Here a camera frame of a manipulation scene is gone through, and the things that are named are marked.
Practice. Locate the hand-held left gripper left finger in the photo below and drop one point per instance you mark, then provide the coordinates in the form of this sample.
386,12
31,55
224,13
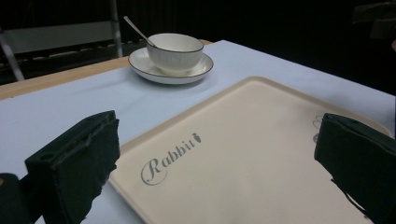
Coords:
73,169

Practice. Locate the pale blue table mat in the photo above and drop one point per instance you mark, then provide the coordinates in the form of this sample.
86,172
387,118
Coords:
71,105

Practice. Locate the white ribbed bowl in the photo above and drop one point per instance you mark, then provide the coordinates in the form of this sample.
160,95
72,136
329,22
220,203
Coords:
175,51

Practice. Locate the white saucer with dark rim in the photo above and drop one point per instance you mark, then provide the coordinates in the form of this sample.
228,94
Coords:
141,62

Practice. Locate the metal stand frame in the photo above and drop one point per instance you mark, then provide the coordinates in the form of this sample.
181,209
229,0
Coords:
62,37

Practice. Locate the metal spoon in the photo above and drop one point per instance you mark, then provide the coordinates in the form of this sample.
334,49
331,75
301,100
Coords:
137,29

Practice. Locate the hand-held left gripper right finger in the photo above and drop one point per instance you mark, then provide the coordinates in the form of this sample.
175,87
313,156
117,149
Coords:
361,161

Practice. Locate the cream plastic tray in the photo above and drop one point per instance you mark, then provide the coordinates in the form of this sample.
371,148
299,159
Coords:
243,158

